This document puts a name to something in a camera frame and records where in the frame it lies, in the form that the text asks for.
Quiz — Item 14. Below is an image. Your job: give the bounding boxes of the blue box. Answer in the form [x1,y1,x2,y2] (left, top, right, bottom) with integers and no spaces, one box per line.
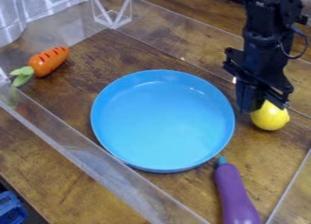
[0,191,28,224]

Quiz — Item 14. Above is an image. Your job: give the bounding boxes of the blue round plate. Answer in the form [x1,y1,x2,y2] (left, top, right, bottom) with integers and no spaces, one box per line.
[89,69,236,173]

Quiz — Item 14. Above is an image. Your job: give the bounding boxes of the orange toy carrot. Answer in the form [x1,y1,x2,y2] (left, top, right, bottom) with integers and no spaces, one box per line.
[9,46,69,87]

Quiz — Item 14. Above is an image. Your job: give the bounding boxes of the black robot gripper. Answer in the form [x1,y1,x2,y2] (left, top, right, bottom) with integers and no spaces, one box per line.
[223,30,293,114]

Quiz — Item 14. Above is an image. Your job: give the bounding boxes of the clear acrylic front wall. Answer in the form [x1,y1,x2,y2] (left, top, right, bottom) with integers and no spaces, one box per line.
[0,69,209,224]

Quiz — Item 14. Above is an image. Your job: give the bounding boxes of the yellow toy lemon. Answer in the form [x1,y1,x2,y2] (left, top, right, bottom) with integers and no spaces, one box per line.
[249,100,291,131]

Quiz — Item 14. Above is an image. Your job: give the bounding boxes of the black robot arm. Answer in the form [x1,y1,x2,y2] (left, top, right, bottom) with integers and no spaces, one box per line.
[223,0,303,114]

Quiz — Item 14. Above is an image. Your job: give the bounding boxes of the purple toy eggplant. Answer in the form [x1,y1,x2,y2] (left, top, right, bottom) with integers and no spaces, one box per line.
[215,157,263,224]

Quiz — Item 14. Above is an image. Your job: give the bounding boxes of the white mesh curtain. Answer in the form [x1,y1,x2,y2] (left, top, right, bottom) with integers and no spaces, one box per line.
[0,0,88,47]

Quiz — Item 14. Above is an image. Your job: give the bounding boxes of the clear acrylic corner bracket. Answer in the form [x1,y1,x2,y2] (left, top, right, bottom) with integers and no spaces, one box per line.
[90,0,132,30]

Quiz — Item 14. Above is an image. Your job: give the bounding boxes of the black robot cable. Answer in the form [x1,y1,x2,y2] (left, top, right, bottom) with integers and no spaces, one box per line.
[277,22,311,60]

